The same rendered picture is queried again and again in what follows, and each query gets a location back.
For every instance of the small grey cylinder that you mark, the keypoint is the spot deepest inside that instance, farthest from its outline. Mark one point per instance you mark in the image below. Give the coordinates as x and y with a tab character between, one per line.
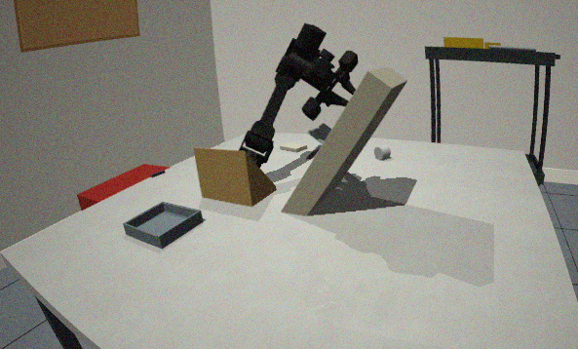
382	152

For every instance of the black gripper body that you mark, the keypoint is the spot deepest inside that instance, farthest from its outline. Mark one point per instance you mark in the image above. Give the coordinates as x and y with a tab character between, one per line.
312	107

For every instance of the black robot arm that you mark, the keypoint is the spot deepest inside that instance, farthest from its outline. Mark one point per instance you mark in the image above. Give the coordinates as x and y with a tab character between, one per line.
300	51

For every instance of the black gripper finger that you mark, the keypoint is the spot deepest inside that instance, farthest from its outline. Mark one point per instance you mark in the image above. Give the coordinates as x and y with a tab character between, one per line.
334	98
346	84

